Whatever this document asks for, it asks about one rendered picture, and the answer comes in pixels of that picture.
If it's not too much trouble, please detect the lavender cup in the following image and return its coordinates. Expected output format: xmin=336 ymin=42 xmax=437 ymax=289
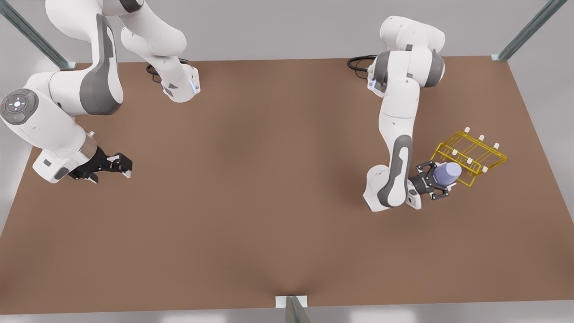
xmin=432 ymin=161 xmax=462 ymax=188

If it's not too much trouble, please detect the yellow wire cup holder rack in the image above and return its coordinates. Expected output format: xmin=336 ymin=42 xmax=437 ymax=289
xmin=430 ymin=127 xmax=508 ymax=187

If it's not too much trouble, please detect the black cable loop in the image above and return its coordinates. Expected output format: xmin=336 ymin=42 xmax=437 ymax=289
xmin=347 ymin=54 xmax=378 ymax=82
xmin=146 ymin=58 xmax=191 ymax=84

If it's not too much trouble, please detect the silver frame post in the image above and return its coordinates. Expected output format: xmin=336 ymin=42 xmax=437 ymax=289
xmin=0 ymin=0 xmax=77 ymax=70
xmin=491 ymin=0 xmax=568 ymax=62
xmin=275 ymin=295 xmax=313 ymax=323

